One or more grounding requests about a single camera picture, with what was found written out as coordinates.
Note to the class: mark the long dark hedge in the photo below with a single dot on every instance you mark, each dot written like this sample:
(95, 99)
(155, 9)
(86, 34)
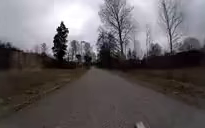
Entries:
(183, 60)

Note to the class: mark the tall bare tree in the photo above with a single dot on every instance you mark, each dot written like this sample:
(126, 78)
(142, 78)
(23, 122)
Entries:
(120, 33)

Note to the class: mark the thin bare tree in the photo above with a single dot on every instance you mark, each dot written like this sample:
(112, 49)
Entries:
(170, 33)

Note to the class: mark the robot's own part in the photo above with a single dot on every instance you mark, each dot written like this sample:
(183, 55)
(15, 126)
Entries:
(140, 125)

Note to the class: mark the dry grass verge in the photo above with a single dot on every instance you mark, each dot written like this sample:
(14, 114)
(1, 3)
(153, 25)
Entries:
(176, 81)
(20, 83)

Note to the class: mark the cluster of small trees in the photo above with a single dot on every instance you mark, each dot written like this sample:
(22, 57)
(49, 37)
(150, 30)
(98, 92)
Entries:
(86, 55)

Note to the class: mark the dark conifer tree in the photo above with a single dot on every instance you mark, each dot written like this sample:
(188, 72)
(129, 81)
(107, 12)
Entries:
(60, 41)

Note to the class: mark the row of distant trees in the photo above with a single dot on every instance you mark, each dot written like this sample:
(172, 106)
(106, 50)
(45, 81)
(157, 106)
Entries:
(191, 44)

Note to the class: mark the grey asphalt path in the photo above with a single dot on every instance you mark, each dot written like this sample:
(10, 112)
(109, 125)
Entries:
(100, 100)

